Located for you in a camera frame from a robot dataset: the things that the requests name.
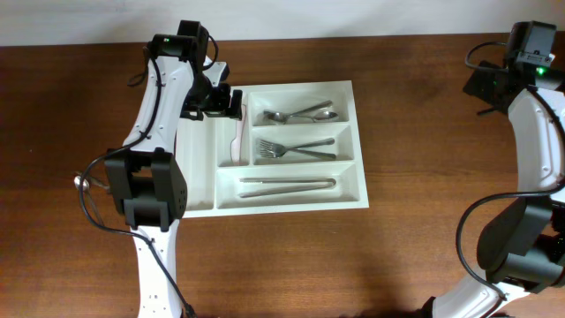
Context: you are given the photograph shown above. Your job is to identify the long steel tongs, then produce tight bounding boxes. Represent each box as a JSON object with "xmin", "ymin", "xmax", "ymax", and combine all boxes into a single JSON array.
[{"xmin": 238, "ymin": 178, "xmax": 337, "ymax": 199}]

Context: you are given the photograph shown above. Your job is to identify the small dark steel fork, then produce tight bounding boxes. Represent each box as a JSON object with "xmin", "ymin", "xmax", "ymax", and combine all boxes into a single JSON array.
[{"xmin": 74, "ymin": 171, "xmax": 110, "ymax": 193}]

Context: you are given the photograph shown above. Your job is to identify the white plastic cutlery tray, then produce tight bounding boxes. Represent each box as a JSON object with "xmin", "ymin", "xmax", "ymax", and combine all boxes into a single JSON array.
[{"xmin": 176, "ymin": 80, "xmax": 369, "ymax": 218}]

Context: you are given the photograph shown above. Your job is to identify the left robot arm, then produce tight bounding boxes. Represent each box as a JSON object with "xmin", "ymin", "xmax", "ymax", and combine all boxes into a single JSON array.
[{"xmin": 104, "ymin": 20, "xmax": 243, "ymax": 317}]

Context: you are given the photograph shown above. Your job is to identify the pink plastic knife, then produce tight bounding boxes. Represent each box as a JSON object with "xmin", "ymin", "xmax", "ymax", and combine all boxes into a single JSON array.
[{"xmin": 230, "ymin": 104, "xmax": 247, "ymax": 165}]

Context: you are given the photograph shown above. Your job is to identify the steel fork in tray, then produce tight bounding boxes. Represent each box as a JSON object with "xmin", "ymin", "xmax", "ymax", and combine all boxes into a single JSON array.
[{"xmin": 259, "ymin": 148, "xmax": 337, "ymax": 160}]

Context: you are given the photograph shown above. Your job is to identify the steel spoon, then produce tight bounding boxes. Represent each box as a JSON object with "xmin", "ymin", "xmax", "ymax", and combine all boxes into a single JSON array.
[
  {"xmin": 289, "ymin": 110, "xmax": 339, "ymax": 123},
  {"xmin": 263, "ymin": 100, "xmax": 333, "ymax": 125}
]

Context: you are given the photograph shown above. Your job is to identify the small steel teaspoon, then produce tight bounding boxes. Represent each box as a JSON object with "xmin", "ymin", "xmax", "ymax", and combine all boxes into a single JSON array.
[{"xmin": 74, "ymin": 176, "xmax": 104, "ymax": 225}]

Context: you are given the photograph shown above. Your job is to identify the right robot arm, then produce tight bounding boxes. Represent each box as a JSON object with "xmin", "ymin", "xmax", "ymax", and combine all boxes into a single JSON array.
[{"xmin": 417, "ymin": 21, "xmax": 564, "ymax": 317}]

